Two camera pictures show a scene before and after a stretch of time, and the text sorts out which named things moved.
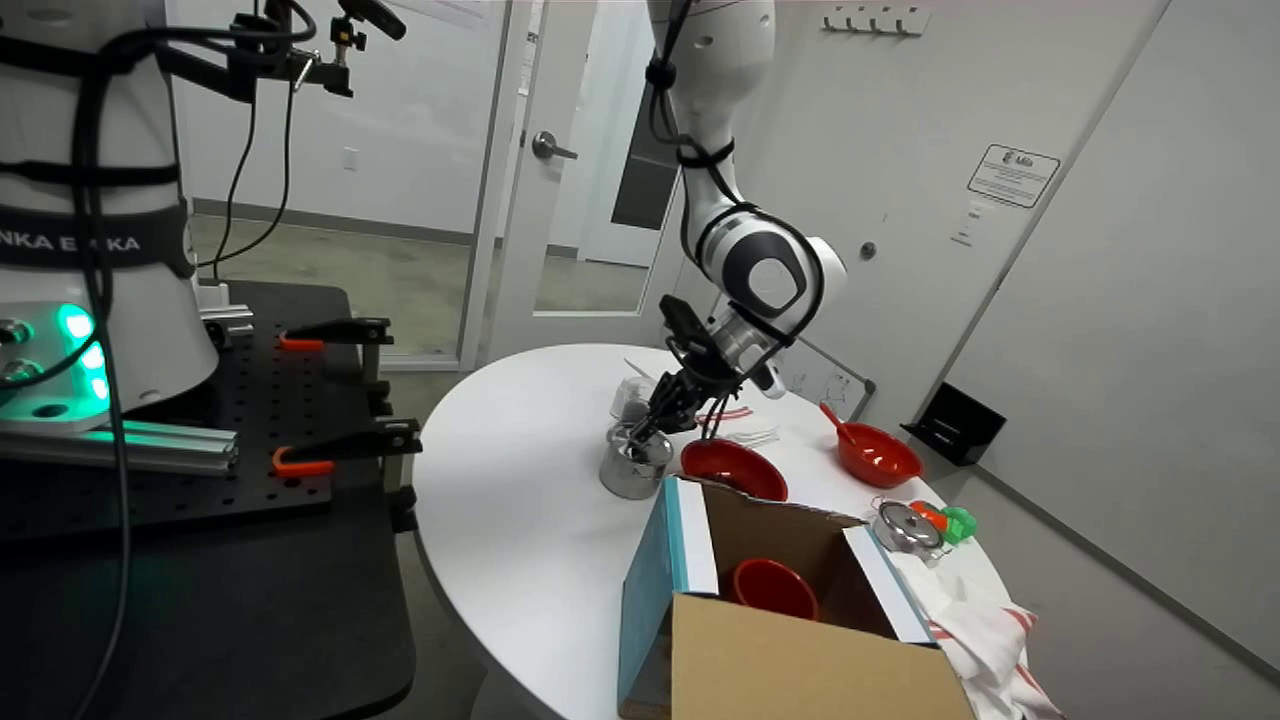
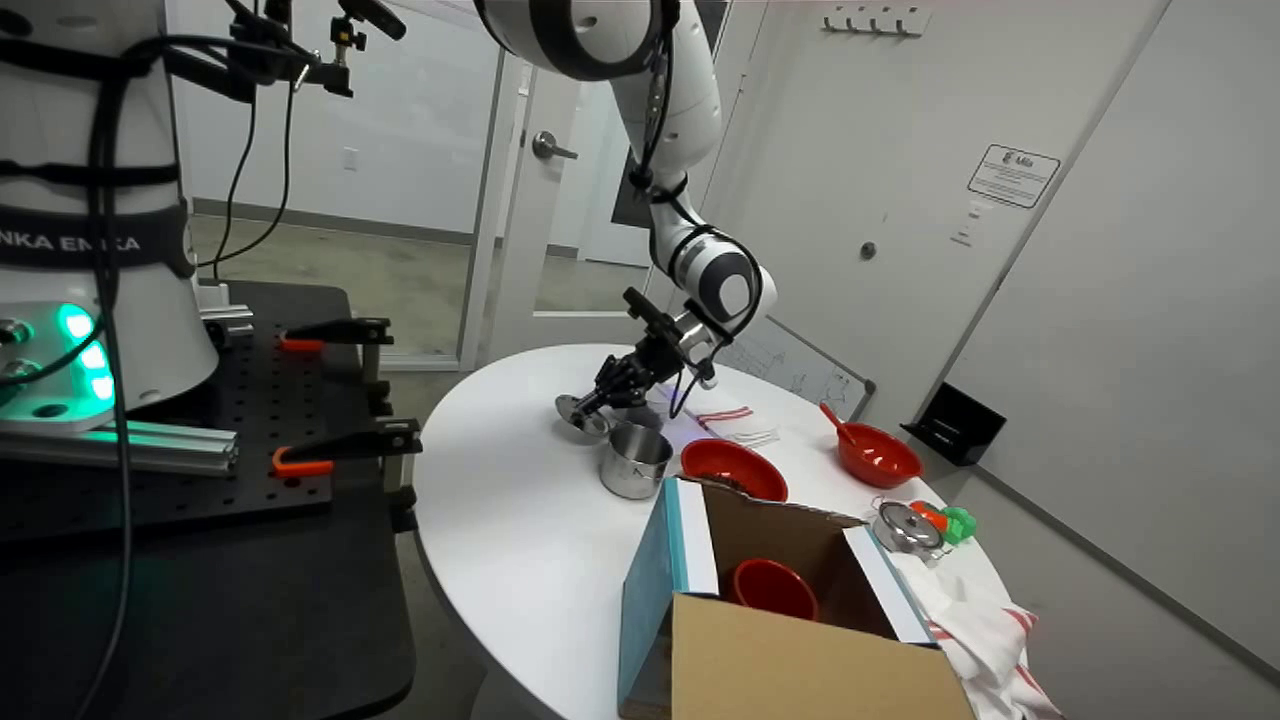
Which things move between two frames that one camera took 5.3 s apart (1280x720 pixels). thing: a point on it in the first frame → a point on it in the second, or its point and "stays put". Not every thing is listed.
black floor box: [956, 427] stays put
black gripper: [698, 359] → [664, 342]
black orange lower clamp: [318, 454] stays put
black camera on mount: [263, 46] stays put
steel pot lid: [617, 445] → [587, 417]
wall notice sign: [1014, 173] stays put
